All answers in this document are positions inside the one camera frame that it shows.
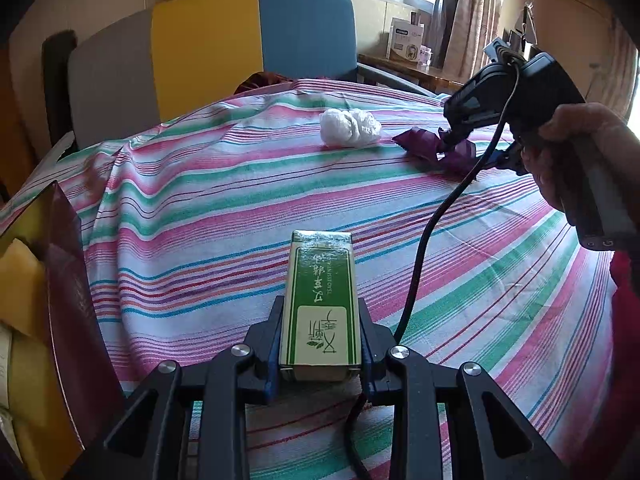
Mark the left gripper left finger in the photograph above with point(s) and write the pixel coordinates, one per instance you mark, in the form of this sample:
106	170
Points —
188	422

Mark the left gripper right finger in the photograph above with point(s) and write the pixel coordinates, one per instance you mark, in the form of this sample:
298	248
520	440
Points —
448	422

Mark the green white small box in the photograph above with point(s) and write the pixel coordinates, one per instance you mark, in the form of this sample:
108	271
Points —
320	332

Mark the purple snack packet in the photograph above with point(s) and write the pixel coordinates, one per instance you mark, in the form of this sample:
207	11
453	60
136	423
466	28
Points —
431	149

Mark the yellow sponge block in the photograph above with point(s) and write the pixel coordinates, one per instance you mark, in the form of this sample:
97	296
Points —
23	292

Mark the person right hand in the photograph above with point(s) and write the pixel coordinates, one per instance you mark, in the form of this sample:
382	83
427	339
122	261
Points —
615	141

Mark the gold tin box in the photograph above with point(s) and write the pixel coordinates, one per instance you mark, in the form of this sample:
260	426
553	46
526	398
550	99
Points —
58	385

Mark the wooden side desk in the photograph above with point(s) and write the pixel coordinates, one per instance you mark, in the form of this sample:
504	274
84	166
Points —
429	78

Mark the striped bed sheet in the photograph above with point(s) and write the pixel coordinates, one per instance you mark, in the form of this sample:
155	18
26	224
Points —
186	230

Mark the pink patterned curtain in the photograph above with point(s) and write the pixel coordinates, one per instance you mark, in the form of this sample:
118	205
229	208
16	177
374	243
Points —
474	25

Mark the white product box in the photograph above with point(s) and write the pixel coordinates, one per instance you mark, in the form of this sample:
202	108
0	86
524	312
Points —
404	41

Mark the dark red cloth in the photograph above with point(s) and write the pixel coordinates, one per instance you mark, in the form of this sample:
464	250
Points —
261	80

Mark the tricolour chair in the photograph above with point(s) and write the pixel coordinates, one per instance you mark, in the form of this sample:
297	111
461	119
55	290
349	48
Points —
159	64

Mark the black rolled mat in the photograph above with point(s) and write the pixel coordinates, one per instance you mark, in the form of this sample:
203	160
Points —
55	55

